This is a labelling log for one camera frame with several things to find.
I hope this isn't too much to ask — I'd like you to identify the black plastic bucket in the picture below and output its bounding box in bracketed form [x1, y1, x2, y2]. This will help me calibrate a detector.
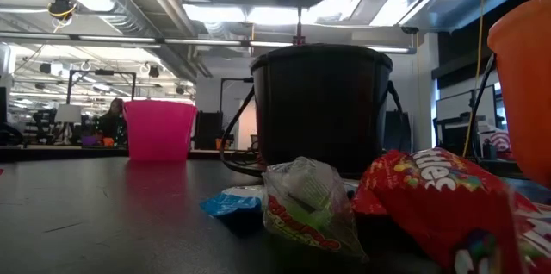
[218, 43, 408, 180]

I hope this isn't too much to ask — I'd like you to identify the clear candy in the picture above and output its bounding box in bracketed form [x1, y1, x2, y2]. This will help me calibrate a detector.
[261, 156, 369, 262]

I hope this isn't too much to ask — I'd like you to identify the white blue Hershey's bar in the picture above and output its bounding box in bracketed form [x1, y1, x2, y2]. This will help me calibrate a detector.
[199, 184, 270, 219]

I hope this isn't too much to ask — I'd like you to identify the orange plastic bucket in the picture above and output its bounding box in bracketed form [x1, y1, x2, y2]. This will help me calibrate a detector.
[468, 0, 551, 191]

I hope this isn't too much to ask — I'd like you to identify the black upright panel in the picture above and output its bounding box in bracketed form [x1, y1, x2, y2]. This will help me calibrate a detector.
[382, 109, 412, 153]
[195, 110, 225, 151]

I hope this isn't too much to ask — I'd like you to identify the red desk lamp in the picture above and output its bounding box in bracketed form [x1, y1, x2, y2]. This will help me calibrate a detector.
[257, 0, 337, 47]

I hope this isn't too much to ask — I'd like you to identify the long ceiling strip light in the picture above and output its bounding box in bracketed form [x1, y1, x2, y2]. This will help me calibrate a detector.
[0, 31, 163, 49]
[163, 37, 418, 55]

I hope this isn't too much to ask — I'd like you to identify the pink plastic bucket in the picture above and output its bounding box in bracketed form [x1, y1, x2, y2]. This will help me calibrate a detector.
[122, 100, 198, 163]

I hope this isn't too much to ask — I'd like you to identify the person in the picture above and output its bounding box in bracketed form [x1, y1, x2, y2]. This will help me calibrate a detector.
[96, 97, 128, 146]

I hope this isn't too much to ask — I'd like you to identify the red white striped object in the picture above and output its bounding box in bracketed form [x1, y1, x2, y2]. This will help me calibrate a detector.
[490, 130, 513, 153]

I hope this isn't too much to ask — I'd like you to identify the black metal gantry frame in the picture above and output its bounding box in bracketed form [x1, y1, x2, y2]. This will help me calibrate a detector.
[219, 77, 253, 114]

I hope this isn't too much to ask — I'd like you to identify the yellow black cable reel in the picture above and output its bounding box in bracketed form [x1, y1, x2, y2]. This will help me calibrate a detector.
[46, 0, 78, 21]

